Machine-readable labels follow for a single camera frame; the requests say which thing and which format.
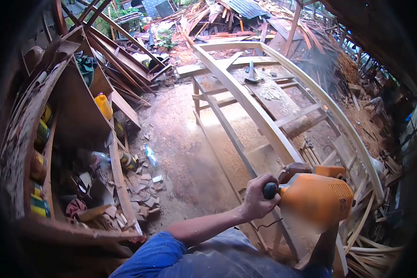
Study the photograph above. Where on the corrugated metal sheet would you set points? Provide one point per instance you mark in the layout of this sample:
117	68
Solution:
246	7

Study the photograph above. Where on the leaning wooden planks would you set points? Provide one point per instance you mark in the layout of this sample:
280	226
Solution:
125	64

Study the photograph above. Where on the yellow plastic jerrycan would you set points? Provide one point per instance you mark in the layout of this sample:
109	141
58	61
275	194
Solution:
103	106

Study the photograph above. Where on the person's left thumb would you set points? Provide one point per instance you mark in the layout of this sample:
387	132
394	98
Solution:
273	203

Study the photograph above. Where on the orange power router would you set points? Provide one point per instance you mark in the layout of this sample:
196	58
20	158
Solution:
316	201

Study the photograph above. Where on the cluttered wooden shelf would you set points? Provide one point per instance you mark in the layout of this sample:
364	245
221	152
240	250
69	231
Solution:
80	114

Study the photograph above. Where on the person's left hand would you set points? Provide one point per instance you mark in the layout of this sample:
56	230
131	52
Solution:
255	199

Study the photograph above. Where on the person's body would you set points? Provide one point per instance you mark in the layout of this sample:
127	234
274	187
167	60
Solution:
208	259

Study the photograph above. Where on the heap of scrap timber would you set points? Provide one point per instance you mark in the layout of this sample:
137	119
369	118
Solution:
229	24

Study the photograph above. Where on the clear plastic bottle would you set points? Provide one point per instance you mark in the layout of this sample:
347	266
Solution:
151	155

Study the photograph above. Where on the metal hand tool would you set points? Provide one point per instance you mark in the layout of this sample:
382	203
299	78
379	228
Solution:
252	74

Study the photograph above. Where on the striped paint can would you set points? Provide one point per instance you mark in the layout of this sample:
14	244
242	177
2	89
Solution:
128	161

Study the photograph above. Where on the pile of wood offcuts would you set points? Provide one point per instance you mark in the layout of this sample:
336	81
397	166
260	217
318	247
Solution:
140	198

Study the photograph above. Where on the pile of curved wood strips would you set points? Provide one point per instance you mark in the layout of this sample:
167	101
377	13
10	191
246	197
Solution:
368	239

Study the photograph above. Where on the large curved wooden frame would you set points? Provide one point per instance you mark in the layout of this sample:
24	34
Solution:
250	104

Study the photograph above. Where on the wooden workbench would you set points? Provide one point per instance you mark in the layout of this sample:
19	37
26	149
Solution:
274	97

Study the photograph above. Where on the person's left fingers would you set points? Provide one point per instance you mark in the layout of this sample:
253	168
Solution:
267	178

